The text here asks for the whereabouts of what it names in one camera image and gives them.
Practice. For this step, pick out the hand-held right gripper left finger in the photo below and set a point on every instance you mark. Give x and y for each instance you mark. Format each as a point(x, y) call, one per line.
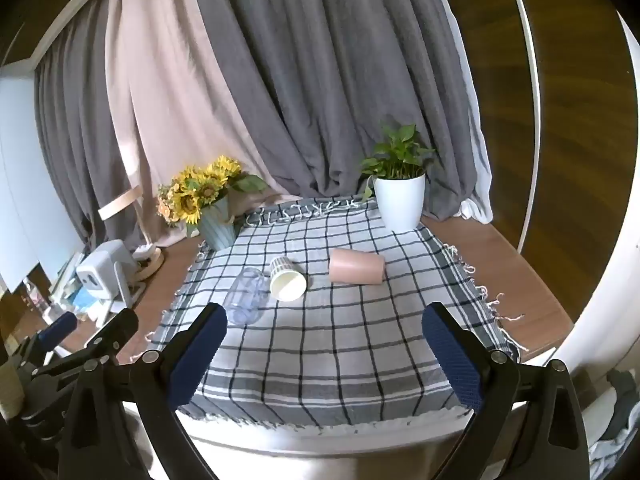
point(195, 355)

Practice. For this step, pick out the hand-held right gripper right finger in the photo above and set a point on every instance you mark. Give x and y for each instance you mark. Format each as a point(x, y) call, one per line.
point(452, 360)

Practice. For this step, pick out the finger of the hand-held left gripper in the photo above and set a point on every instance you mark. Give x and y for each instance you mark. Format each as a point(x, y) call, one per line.
point(57, 329)
point(117, 325)

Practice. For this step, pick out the clear plastic cup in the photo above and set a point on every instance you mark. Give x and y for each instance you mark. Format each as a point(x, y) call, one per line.
point(245, 297)

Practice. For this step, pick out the white striped paper cup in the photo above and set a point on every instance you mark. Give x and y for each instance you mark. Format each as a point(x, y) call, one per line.
point(287, 282)

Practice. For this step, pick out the pink cup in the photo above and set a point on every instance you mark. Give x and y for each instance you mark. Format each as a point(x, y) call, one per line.
point(356, 266)

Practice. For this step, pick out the white box-shaped device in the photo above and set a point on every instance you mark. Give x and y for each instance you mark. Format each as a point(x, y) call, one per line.
point(102, 272)

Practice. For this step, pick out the round wooden lamp base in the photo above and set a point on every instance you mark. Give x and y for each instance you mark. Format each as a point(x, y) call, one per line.
point(150, 265)

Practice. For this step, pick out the blue-green ribbed vase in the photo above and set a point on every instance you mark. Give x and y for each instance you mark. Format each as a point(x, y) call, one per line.
point(218, 230)

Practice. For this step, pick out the grey plaid tablecloth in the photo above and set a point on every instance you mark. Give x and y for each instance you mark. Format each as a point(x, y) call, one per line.
point(325, 355)

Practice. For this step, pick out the sunflower bouquet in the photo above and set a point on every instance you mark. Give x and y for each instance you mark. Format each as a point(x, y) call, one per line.
point(197, 190)

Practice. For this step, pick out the green plant in white pot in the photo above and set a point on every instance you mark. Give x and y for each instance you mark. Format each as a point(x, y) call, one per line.
point(400, 205)

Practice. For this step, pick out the grey and white cloth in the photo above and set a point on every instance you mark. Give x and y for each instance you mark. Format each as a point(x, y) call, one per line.
point(620, 415)

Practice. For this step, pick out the narrow grey curtain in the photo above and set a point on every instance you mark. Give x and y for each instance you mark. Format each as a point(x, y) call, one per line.
point(75, 150)

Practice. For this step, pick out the white sheer curtain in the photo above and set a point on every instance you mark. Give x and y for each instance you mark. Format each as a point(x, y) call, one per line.
point(475, 160)

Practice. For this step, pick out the pink curtain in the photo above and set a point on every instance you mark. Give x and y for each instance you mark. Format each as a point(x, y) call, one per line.
point(160, 110)

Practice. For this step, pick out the wide grey curtain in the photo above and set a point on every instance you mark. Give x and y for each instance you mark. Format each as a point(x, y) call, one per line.
point(325, 85)

